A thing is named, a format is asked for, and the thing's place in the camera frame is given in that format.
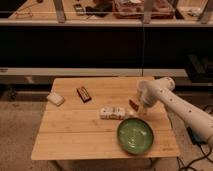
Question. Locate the dark blue foot pedal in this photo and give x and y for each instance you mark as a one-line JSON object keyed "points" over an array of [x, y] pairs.
{"points": [[194, 137]]}

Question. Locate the wooden folding table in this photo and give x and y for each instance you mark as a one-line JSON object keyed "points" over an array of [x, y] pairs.
{"points": [[74, 130]]}

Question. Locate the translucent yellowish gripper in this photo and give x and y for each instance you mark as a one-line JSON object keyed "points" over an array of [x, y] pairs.
{"points": [[142, 111]]}

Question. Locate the tray of clutter on shelf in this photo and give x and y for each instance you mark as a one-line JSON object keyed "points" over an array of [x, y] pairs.
{"points": [[135, 9]]}

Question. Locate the brown chocolate bar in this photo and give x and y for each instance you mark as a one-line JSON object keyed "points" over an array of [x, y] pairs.
{"points": [[83, 94]]}

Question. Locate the black remote on shelf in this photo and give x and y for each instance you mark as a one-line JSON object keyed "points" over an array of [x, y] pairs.
{"points": [[79, 9]]}

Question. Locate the eyeglasses on shelf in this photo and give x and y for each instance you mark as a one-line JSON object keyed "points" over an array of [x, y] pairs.
{"points": [[22, 15]]}

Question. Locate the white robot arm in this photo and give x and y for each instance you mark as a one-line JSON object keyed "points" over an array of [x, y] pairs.
{"points": [[151, 91]]}

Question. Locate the green bowl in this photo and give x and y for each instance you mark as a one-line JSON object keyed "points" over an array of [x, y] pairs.
{"points": [[135, 136]]}

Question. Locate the white patterned box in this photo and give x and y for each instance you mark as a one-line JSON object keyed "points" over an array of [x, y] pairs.
{"points": [[111, 112]]}

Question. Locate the white plastic cup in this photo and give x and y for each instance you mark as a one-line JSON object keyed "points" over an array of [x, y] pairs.
{"points": [[141, 90]]}

